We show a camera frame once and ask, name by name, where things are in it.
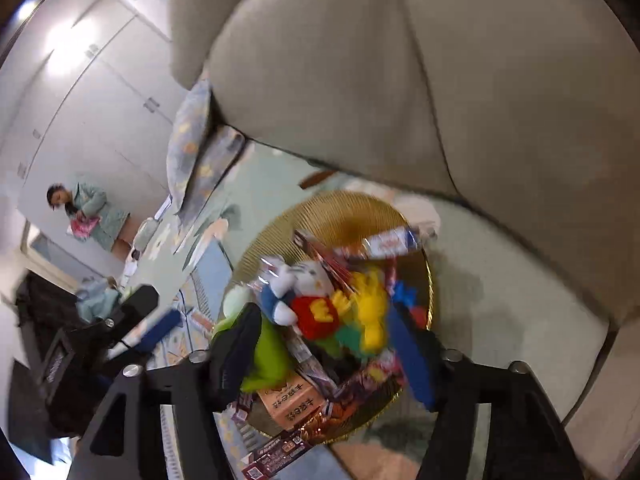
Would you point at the teal translucent toy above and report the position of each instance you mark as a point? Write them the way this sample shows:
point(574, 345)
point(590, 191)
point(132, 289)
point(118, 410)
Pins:
point(345, 342)

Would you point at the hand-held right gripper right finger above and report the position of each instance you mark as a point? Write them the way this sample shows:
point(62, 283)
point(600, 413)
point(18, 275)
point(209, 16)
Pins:
point(412, 355)

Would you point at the white cat plush toy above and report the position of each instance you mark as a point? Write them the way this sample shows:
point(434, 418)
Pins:
point(300, 285)

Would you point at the white wardrobe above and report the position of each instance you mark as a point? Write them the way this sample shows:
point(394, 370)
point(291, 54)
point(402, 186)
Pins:
point(100, 110)

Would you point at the open book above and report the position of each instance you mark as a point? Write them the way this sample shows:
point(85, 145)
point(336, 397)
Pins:
point(82, 227)

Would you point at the grey-green small cushion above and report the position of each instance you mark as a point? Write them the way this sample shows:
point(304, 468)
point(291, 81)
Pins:
point(145, 234)

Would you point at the pale green round object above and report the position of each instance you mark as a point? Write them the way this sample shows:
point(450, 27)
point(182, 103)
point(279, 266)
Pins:
point(235, 302)

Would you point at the round wicker basket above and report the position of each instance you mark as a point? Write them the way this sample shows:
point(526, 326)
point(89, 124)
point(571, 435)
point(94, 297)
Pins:
point(340, 220)

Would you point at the pink cardboard box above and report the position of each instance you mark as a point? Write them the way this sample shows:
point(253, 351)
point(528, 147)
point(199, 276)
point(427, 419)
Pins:
point(290, 400)

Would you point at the light teal garment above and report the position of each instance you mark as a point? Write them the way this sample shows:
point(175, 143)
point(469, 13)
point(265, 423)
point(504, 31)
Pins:
point(97, 300)

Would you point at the long red printed box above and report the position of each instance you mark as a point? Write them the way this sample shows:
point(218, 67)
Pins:
point(272, 455)

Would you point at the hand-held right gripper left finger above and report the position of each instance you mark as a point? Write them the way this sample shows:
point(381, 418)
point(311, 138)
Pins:
point(232, 360)

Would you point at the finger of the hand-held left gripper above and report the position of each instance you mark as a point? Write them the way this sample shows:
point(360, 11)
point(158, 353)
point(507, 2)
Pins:
point(157, 330)

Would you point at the yellow toy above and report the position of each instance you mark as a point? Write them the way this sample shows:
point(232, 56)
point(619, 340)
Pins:
point(370, 310)

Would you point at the beige padded headboard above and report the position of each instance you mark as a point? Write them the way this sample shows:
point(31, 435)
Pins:
point(400, 85)

